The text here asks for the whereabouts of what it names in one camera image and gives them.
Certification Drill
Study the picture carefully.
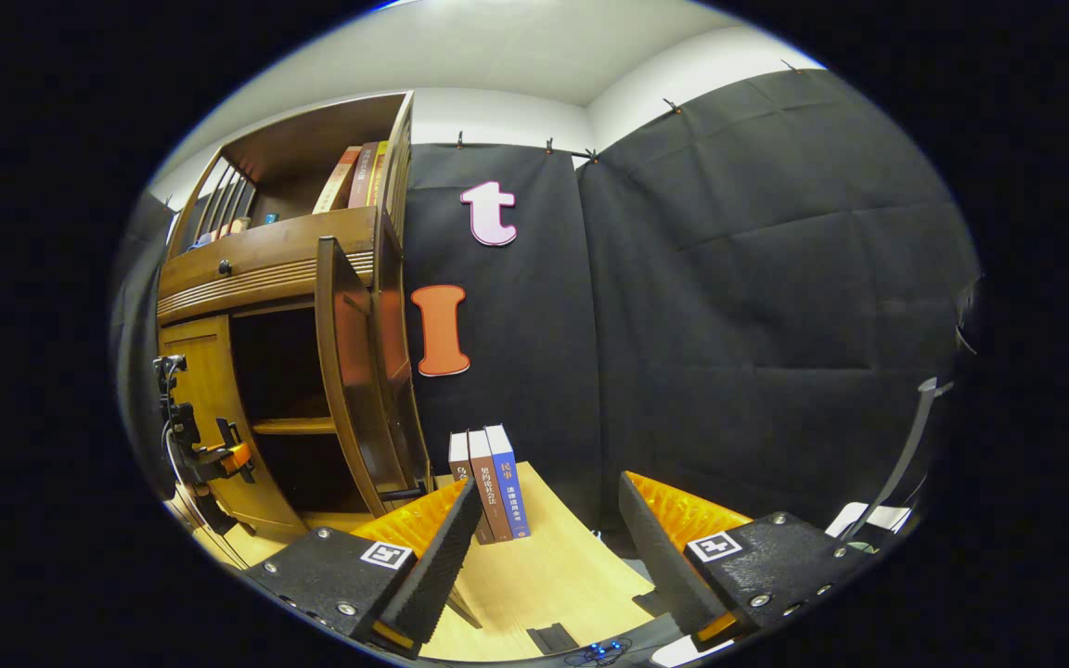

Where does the wooden double-door shoe cabinet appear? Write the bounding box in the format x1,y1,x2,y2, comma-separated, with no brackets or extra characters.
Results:
156,90,433,544

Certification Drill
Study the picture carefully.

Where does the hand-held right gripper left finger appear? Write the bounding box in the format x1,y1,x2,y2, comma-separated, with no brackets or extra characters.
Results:
242,478,484,660

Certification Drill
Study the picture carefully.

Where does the dark red book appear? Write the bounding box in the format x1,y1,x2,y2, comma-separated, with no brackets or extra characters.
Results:
349,141,380,209

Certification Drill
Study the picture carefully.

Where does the blue book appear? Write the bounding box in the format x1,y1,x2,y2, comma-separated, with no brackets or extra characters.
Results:
484,424,532,539

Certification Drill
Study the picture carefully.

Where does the tan book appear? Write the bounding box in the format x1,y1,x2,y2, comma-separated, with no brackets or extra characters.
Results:
314,147,364,214

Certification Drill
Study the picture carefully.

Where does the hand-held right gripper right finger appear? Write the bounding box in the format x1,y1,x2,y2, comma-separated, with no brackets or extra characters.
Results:
618,470,888,650

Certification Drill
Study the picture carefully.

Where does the wooden inner shelf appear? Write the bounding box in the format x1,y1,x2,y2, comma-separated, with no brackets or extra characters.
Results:
251,417,339,437

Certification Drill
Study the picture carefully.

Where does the wooden cabinet door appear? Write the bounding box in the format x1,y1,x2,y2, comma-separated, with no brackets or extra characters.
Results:
315,237,433,518
159,315,308,544

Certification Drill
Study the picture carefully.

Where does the dark brown book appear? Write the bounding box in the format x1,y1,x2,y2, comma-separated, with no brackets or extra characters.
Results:
448,431,496,546

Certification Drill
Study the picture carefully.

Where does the black device with blue lights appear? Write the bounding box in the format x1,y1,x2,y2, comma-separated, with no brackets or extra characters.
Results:
567,638,634,668

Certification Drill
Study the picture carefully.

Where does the black cable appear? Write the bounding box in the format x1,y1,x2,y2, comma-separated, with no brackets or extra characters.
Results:
161,422,252,569

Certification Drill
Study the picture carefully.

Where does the small black block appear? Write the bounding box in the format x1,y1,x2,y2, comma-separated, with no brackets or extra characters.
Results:
527,623,582,656

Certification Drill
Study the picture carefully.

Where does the white paper sheet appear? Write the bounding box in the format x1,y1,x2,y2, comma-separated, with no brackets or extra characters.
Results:
827,501,912,539

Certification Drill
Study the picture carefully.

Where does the grey metal stand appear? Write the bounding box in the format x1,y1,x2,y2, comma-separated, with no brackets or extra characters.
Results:
845,376,942,544

